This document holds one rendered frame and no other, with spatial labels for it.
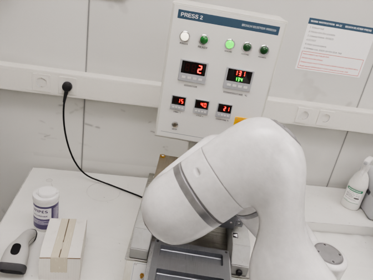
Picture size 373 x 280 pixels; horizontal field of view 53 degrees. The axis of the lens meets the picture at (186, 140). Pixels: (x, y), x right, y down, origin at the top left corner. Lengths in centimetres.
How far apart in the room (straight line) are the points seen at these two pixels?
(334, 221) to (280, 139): 129
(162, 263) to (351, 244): 96
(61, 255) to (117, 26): 86
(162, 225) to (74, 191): 116
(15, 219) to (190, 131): 72
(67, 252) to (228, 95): 68
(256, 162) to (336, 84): 134
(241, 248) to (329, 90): 93
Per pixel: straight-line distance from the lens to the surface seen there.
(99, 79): 154
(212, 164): 46
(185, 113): 117
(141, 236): 105
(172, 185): 47
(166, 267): 97
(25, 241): 129
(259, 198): 46
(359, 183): 180
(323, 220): 170
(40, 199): 135
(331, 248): 87
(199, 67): 112
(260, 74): 114
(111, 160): 174
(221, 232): 121
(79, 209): 153
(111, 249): 136
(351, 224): 176
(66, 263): 121
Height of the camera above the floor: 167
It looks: 25 degrees down
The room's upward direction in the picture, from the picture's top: 10 degrees clockwise
